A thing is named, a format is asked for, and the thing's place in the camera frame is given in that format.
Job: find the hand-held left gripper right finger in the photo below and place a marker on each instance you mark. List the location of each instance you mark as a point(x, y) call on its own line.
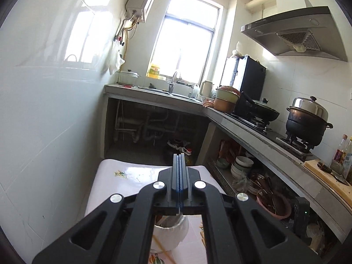
point(183, 176)

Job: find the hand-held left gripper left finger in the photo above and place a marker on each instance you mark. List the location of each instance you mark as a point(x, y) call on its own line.
point(176, 176)

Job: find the bag-lined steel utensil holder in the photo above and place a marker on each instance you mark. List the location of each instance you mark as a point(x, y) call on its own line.
point(176, 236)

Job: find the wooden chopstick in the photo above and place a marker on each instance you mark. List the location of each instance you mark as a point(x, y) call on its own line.
point(163, 250)
point(202, 235)

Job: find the pink plastic basin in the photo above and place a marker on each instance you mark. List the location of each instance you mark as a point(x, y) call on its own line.
point(283, 211)

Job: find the dark red white bundle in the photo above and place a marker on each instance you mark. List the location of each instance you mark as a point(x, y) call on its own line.
point(178, 147)

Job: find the perforated metal shelf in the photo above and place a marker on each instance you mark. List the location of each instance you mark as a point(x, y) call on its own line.
point(220, 178)

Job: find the small ceramic bowl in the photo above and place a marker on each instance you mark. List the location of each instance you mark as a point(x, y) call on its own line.
point(222, 163)

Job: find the wooden cutting board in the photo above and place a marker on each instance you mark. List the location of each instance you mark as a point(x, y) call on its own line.
point(316, 170)

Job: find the clear plastic bag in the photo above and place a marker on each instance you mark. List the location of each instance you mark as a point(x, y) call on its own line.
point(239, 183)

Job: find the stack of white bowls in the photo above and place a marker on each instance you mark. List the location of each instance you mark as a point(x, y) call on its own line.
point(242, 165)

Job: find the grey drain pipes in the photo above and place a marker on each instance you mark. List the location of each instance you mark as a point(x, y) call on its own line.
point(137, 128)

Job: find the grey kitchen counter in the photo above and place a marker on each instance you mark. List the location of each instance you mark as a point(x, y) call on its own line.
point(233, 121)

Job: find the black gas stove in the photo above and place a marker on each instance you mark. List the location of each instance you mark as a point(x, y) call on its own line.
point(294, 145)

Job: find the sauce bottles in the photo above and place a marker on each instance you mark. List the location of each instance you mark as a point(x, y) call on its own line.
point(338, 154)

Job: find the clear glass bottle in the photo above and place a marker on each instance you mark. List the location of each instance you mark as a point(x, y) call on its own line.
point(348, 159)

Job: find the cream brown enamel pot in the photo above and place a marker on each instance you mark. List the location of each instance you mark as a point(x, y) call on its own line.
point(224, 103)

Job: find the clear plastic bottle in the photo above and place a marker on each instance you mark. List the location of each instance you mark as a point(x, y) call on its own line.
point(195, 92)

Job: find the cream kettle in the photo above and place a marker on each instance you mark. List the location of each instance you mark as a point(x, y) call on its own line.
point(205, 90)

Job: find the steel faucet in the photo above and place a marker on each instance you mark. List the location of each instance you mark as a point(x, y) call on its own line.
point(171, 86)

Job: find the steel steamer pot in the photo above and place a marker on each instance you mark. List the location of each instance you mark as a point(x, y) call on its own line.
point(305, 126)

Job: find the black frying pan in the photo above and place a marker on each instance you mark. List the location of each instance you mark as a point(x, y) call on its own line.
point(264, 112)

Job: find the yellow oil bottle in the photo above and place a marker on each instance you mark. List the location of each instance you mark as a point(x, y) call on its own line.
point(154, 71)

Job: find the steel pot with lid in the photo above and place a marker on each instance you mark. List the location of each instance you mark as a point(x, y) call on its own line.
point(128, 78)

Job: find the black cabinet appliance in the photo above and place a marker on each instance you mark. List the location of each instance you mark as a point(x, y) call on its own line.
point(253, 79)

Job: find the white plastic bag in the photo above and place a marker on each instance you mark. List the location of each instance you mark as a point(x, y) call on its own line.
point(117, 62)

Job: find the crumpled white bag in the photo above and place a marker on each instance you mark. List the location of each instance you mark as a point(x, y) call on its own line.
point(237, 51)

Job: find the window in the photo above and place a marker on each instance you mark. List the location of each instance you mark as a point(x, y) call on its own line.
point(187, 33)

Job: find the white water heater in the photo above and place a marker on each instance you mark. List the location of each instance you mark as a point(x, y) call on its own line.
point(140, 2)

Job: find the steel range hood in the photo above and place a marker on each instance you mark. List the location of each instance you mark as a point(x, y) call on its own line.
point(291, 19)

